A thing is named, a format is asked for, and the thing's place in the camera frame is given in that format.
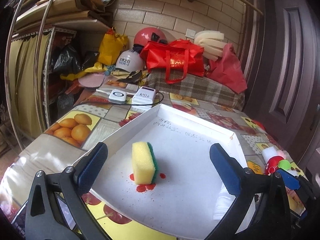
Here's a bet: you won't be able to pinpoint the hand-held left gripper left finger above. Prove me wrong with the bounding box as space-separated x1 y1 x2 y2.
25 142 110 240

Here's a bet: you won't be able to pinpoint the brown paper bags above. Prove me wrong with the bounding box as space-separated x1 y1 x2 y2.
75 0 119 28

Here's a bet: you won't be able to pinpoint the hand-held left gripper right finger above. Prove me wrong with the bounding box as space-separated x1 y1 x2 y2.
205 143 292 240

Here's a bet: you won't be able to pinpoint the white round-button device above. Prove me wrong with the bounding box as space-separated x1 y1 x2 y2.
108 89 128 105

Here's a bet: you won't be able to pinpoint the white perforated metal shelf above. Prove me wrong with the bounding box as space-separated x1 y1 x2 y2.
41 26 78 128

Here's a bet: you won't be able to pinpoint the yellow green sponge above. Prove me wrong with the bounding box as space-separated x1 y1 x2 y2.
132 142 160 185

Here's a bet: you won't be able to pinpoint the cream foam pieces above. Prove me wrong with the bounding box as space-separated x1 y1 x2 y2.
194 31 225 60

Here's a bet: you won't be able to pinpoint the white helmet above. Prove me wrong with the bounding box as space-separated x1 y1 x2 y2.
115 49 145 72

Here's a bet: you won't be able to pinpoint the dark brown door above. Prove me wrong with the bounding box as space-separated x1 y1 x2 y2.
244 0 320 175

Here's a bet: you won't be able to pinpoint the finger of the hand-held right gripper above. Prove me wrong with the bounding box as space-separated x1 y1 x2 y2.
275 169 300 191

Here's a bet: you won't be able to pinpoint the large black plastic bag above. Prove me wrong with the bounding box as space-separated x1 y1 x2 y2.
51 45 80 75

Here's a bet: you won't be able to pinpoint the plaid cushion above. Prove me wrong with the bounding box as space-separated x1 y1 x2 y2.
146 70 245 110

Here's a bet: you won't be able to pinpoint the white tissue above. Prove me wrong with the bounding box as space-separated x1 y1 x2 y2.
214 187 237 220

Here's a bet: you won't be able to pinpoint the wooden boards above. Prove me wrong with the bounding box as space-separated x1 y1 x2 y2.
12 0 113 34

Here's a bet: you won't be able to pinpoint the white shallow tray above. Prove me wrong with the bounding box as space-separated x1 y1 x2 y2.
72 103 258 240

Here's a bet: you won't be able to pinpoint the black phone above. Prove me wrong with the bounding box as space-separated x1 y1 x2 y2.
54 194 77 230

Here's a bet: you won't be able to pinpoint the red helmet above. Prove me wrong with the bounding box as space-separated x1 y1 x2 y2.
134 27 168 47

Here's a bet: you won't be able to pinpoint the white power bank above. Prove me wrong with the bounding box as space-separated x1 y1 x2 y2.
132 86 157 105

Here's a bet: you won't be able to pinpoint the small black plastic bag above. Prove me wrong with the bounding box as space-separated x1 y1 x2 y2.
81 51 100 70

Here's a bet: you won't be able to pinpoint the red plush toy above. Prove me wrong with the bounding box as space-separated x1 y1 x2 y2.
251 120 266 132

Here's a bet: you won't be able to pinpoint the red tote bag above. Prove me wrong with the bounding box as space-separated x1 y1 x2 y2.
139 39 205 84

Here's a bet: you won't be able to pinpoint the yellow crumpled cloth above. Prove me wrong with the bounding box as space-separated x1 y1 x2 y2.
60 62 110 80

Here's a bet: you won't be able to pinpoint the pink round fan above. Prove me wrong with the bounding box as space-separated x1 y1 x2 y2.
78 71 107 88

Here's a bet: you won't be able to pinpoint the olive curtain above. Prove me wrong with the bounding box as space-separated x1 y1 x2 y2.
10 29 53 140

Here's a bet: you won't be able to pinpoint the chrome clothes rack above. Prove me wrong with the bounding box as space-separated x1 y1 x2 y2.
5 0 65 155

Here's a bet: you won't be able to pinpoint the yellow shopping bag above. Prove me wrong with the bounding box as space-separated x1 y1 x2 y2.
97 27 128 65

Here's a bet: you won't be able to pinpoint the fruit print tablecloth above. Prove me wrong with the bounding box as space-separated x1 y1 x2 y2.
0 79 310 240

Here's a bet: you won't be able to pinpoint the red plastic bag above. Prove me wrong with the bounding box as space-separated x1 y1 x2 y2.
207 43 248 93

